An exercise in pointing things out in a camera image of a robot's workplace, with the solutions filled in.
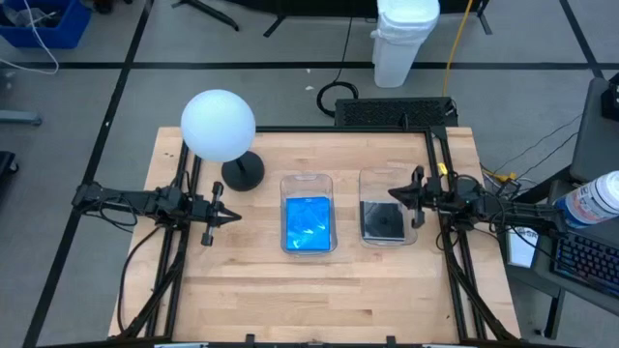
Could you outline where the dark grey side table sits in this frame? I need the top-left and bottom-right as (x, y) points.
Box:
(569, 76), (619, 183)

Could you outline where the white printed sheet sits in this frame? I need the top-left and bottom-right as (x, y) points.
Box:
(505, 225), (541, 270)

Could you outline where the blue jewel case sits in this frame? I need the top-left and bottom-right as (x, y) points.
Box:
(284, 195), (332, 252)

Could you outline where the clear grey jewel case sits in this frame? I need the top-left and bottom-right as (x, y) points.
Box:
(359, 200), (406, 243)

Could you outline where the grey metal bar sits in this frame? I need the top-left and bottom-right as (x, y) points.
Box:
(0, 109), (44, 128)

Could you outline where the black coiled cable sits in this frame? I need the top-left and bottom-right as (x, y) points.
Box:
(316, 16), (360, 118)

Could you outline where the white wipes canister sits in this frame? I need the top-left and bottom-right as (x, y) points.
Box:
(554, 169), (619, 229)

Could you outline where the black chair part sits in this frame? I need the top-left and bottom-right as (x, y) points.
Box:
(0, 150), (20, 176)

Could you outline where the white globe lamp black base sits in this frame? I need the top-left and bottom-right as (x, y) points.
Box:
(180, 89), (266, 192)

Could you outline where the clear plastic bin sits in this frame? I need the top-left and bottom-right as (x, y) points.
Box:
(358, 166), (419, 248)
(279, 172), (339, 256)

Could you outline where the black device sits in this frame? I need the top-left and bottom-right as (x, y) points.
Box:
(601, 72), (619, 122)

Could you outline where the grey computer desk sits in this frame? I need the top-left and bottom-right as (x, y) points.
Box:
(497, 166), (619, 339)

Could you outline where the white cable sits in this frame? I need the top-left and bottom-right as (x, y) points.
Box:
(0, 0), (60, 76)

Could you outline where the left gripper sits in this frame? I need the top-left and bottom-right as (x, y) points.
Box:
(187, 181), (243, 247)

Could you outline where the black perforated computer case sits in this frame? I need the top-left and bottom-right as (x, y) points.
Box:
(334, 96), (458, 130)

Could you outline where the white trash bin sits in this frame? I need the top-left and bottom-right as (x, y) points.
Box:
(370, 0), (442, 89)

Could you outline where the yellow cable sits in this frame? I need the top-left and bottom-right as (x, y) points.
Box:
(442, 0), (474, 97)

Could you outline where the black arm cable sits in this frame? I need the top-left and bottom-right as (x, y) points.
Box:
(117, 224), (163, 335)

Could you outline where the black backlit keyboard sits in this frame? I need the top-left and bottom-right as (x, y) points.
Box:
(550, 229), (619, 297)

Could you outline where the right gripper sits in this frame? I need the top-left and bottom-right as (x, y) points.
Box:
(387, 165), (444, 230)

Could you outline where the blue plastic crate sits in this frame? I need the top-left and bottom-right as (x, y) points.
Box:
(0, 0), (92, 49)

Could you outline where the black stand leg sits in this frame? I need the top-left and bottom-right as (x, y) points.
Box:
(476, 0), (494, 36)
(171, 0), (241, 33)
(263, 13), (302, 39)

